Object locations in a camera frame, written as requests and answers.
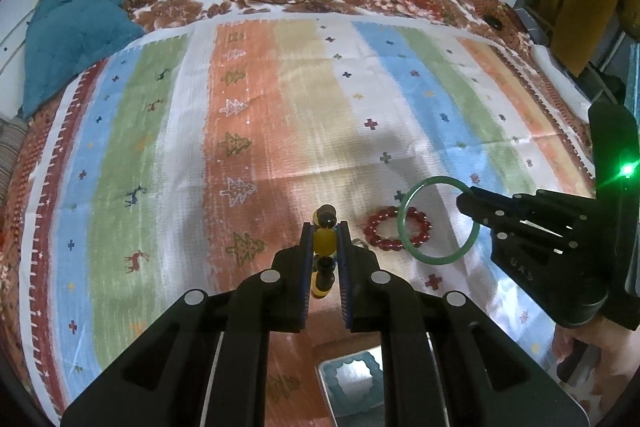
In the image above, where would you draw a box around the green jade bangle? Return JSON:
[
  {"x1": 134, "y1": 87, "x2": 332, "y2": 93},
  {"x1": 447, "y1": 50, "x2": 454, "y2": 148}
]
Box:
[{"x1": 398, "y1": 175, "x2": 482, "y2": 265}]

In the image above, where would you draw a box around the light blue bead bracelet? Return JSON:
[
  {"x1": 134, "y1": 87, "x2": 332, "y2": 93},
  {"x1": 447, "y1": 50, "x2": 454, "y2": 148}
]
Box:
[{"x1": 324, "y1": 348, "x2": 384, "y2": 408}]

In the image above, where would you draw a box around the dark red bead bracelet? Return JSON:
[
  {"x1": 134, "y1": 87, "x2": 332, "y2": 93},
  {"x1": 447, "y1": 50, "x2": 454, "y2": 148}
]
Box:
[{"x1": 362, "y1": 204, "x2": 433, "y2": 252}]

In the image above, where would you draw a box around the yellow black bead bracelet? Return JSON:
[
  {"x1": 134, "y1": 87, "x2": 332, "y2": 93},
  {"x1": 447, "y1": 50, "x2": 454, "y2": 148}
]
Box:
[{"x1": 309, "y1": 204, "x2": 339, "y2": 301}]

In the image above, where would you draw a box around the person's right hand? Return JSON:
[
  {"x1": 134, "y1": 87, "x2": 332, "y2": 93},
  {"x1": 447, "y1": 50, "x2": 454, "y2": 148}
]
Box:
[{"x1": 552, "y1": 315, "x2": 639, "y2": 384}]

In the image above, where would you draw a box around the silver metal tin box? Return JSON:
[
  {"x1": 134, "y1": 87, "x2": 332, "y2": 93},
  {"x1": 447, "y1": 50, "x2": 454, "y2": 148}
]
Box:
[{"x1": 316, "y1": 336, "x2": 385, "y2": 426}]

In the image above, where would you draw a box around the grey striped folded cloth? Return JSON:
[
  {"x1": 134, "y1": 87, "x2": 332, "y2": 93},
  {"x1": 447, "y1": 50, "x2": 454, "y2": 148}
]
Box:
[{"x1": 0, "y1": 117, "x2": 28, "y2": 198}]

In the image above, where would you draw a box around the teal blue pillow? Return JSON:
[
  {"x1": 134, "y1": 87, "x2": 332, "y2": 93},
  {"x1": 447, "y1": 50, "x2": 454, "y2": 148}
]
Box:
[{"x1": 22, "y1": 0, "x2": 143, "y2": 119}]

